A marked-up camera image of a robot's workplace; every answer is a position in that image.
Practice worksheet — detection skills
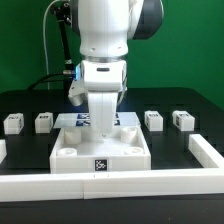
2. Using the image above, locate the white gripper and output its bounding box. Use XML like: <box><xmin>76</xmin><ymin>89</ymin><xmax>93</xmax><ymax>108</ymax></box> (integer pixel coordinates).
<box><xmin>81</xmin><ymin>60</ymin><xmax>126</xmax><ymax>135</ymax></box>

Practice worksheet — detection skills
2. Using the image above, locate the white square tabletop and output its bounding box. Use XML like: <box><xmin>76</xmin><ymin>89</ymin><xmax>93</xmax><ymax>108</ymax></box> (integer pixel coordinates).
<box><xmin>49</xmin><ymin>126</ymin><xmax>151</xmax><ymax>174</ymax></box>

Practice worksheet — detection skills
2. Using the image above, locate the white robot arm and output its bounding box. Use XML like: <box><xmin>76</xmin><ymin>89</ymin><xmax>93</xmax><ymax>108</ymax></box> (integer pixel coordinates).
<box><xmin>70</xmin><ymin>0</ymin><xmax>164</xmax><ymax>135</ymax></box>

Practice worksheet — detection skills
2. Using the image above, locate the white marker tag sheet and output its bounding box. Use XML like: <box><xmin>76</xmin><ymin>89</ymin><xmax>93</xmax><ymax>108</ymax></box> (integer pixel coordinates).
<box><xmin>54</xmin><ymin>112</ymin><xmax>140</xmax><ymax>129</ymax></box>

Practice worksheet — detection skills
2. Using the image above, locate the white cable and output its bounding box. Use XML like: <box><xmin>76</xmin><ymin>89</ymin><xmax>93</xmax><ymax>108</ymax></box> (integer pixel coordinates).
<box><xmin>42</xmin><ymin>0</ymin><xmax>61</xmax><ymax>90</ymax></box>

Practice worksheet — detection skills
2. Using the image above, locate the black cable bundle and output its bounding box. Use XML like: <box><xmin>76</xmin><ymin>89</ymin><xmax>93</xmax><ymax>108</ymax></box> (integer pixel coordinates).
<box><xmin>27</xmin><ymin>1</ymin><xmax>76</xmax><ymax>91</ymax></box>

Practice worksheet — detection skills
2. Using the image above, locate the white U-shaped obstacle wall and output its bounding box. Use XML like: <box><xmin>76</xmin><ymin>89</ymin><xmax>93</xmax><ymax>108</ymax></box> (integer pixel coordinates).
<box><xmin>0</xmin><ymin>134</ymin><xmax>224</xmax><ymax>202</ymax></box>

